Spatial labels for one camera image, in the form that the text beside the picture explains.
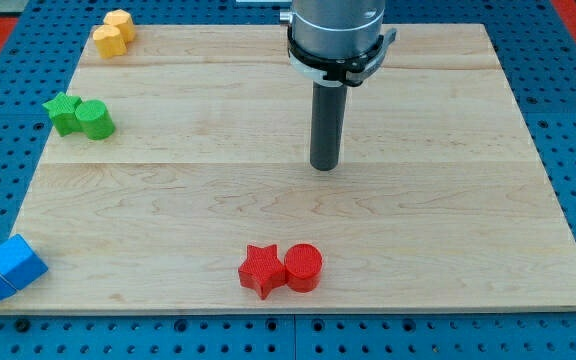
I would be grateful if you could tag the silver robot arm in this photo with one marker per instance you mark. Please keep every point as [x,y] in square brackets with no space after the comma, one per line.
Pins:
[337,43]

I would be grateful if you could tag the red cylinder block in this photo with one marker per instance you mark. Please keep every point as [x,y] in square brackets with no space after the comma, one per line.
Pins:
[303,264]

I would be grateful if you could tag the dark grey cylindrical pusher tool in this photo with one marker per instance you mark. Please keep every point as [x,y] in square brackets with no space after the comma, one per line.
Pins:
[328,110]

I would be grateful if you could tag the red star block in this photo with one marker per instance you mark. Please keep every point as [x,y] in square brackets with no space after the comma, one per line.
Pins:
[262,271]

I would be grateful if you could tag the light wooden board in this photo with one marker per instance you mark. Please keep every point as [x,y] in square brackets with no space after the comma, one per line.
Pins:
[439,204]

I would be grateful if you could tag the green cylinder block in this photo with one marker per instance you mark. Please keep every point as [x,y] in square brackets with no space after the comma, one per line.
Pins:
[94,119]

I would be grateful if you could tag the yellow hexagon block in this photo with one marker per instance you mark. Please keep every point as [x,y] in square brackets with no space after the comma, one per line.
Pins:
[123,21]

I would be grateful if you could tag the green star block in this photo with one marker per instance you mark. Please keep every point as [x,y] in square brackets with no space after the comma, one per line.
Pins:
[61,111]

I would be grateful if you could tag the blue cube block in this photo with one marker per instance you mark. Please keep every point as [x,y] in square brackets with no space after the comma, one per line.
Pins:
[19,264]

